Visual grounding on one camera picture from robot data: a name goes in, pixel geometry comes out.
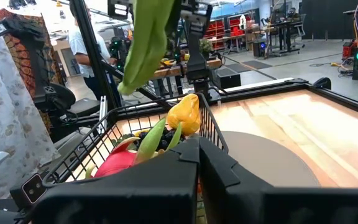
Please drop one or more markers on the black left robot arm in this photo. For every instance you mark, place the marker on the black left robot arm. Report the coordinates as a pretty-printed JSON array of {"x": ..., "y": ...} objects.
[{"x": 197, "y": 62}]

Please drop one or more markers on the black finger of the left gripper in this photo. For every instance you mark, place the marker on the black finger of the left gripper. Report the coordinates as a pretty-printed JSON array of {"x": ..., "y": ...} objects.
[
  {"x": 197, "y": 18},
  {"x": 120, "y": 11}
]

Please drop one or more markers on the white floral garment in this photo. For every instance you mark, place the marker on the white floral garment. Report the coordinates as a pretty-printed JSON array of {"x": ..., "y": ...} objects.
[{"x": 8, "y": 124}]

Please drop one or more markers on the black office chair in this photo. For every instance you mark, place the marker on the black office chair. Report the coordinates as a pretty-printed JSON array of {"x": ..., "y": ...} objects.
[{"x": 79, "y": 105}]

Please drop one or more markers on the yellow pear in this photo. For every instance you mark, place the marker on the yellow pear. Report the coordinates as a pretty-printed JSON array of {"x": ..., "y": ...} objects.
[{"x": 185, "y": 115}]

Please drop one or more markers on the black grape bunch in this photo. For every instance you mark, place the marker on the black grape bunch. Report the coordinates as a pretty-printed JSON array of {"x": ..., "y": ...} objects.
[{"x": 163, "y": 143}]

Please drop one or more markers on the black bar on frame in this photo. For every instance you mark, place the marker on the black bar on frame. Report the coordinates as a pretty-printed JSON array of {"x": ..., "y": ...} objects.
[{"x": 322, "y": 84}]

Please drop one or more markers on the round grey mat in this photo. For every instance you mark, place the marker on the round grey mat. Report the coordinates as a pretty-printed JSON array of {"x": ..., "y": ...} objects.
[{"x": 259, "y": 161}]

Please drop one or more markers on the red storage bins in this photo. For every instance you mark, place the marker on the red storage bins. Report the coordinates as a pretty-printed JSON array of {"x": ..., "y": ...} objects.
[{"x": 217, "y": 29}]

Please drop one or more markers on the wooden workbench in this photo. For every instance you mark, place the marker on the wooden workbench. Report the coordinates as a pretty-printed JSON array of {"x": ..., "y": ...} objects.
[{"x": 169, "y": 71}]

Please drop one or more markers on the orange patterned garment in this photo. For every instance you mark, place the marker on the orange patterned garment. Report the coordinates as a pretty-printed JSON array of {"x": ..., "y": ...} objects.
[{"x": 22, "y": 56}]

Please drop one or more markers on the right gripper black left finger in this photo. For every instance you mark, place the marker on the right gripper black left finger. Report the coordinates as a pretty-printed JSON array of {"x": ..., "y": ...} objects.
[{"x": 120, "y": 199}]

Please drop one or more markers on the black box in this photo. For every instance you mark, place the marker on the black box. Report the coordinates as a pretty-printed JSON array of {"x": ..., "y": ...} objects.
[{"x": 228, "y": 77}]

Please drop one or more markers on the green okra bunch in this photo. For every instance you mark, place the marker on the green okra bunch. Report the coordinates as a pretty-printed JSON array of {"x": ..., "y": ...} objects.
[{"x": 148, "y": 46}]

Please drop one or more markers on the person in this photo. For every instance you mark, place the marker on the person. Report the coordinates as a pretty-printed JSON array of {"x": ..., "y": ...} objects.
[{"x": 79, "y": 46}]

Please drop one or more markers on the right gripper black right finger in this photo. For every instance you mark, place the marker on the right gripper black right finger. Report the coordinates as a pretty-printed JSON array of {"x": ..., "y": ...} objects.
[{"x": 275, "y": 208}]

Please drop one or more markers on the pink dragon fruit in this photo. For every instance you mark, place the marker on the pink dragon fruit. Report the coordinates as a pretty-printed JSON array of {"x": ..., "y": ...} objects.
[{"x": 117, "y": 163}]

